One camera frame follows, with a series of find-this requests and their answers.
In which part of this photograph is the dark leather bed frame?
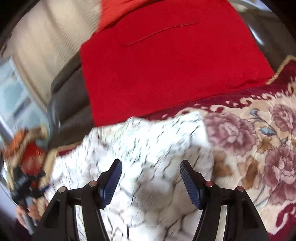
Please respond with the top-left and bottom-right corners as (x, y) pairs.
(47, 52), (94, 149)

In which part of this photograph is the window with metal frame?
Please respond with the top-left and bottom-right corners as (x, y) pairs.
(0, 56), (50, 142)

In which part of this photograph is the beige quilted headboard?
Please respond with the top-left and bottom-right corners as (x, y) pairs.
(3, 1), (102, 108)

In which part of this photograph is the orange patterned fabric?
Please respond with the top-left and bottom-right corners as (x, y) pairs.
(1, 129), (28, 159)

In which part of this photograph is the person's left hand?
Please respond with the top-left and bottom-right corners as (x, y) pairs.
(16, 199), (42, 229)

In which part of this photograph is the red pillow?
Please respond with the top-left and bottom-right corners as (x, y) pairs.
(80, 1), (273, 126)

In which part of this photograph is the white crackle-print garment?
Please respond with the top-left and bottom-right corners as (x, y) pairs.
(45, 113), (226, 240)

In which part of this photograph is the red gift box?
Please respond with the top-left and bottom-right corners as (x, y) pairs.
(20, 142), (46, 176)

